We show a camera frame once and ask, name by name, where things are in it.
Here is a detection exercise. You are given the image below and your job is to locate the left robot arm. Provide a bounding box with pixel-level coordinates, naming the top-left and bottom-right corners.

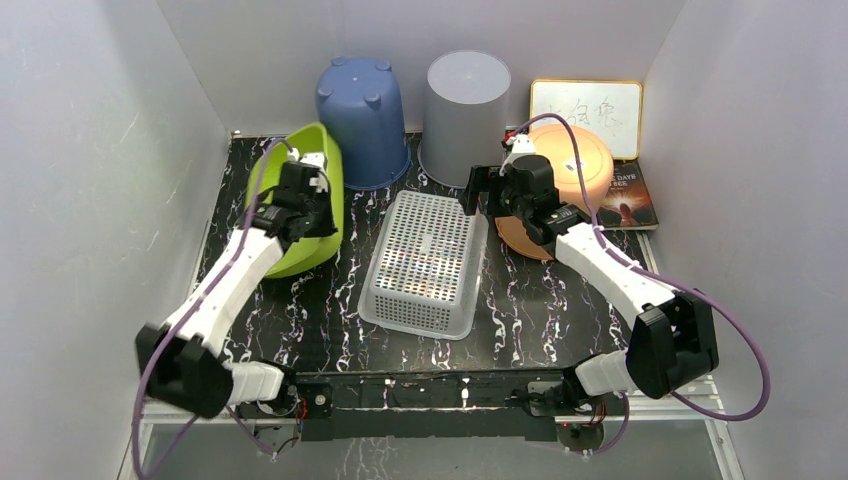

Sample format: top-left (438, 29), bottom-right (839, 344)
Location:
top-left (135, 153), bottom-right (337, 419)

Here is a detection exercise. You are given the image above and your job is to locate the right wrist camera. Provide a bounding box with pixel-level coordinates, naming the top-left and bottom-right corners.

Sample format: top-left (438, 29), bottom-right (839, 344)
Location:
top-left (499, 132), bottom-right (536, 176)

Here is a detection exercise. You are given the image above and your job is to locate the blue plastic bucket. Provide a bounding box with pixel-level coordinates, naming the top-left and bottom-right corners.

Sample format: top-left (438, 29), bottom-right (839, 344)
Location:
top-left (314, 56), bottom-right (411, 191)

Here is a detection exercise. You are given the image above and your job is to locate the purple cable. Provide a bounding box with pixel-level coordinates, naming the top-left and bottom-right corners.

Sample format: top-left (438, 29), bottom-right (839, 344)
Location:
top-left (130, 137), bottom-right (299, 480)
top-left (503, 112), bottom-right (772, 456)

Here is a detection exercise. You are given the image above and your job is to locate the dark book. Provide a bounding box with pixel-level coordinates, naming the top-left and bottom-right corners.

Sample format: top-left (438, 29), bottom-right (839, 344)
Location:
top-left (598, 160), bottom-right (659, 231)

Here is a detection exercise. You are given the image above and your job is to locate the green plastic basket tray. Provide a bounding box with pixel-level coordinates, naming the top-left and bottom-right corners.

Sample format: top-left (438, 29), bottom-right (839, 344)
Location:
top-left (245, 123), bottom-right (344, 279)

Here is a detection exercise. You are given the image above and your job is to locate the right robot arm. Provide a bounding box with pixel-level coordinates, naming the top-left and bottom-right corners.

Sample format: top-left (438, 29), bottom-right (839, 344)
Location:
top-left (459, 154), bottom-right (719, 414)

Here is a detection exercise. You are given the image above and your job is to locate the white perforated plastic basket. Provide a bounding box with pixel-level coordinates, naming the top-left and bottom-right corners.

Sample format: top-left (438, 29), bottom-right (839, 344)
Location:
top-left (358, 190), bottom-right (489, 340)

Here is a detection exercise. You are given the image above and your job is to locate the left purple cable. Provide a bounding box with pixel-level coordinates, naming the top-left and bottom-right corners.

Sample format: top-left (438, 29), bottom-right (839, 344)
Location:
top-left (130, 137), bottom-right (299, 480)

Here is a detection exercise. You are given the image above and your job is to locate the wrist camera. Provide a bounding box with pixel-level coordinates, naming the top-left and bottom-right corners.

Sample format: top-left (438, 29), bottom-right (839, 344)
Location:
top-left (499, 132), bottom-right (536, 176)
top-left (287, 148), bottom-right (330, 193)

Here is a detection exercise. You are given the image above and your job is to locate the small whiteboard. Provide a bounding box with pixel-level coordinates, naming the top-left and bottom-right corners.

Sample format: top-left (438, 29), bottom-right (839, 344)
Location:
top-left (530, 79), bottom-right (643, 160)

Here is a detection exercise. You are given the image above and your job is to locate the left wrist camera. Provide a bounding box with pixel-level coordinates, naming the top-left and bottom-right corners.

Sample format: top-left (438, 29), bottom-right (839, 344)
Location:
top-left (287, 148), bottom-right (330, 193)

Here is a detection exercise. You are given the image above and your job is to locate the orange plastic bucket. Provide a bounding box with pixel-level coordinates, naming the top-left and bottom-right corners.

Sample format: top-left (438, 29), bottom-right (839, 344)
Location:
top-left (495, 124), bottom-right (614, 261)

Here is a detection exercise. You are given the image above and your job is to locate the grey plastic bucket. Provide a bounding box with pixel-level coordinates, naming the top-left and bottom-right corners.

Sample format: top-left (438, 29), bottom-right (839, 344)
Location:
top-left (419, 50), bottom-right (511, 189)

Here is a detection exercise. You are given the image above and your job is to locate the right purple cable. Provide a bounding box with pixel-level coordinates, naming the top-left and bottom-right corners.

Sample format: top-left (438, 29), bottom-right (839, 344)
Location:
top-left (503, 112), bottom-right (772, 456)

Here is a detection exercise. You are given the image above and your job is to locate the aluminium frame rail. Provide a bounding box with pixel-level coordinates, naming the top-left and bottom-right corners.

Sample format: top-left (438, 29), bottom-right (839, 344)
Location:
top-left (116, 228), bottom-right (747, 480)

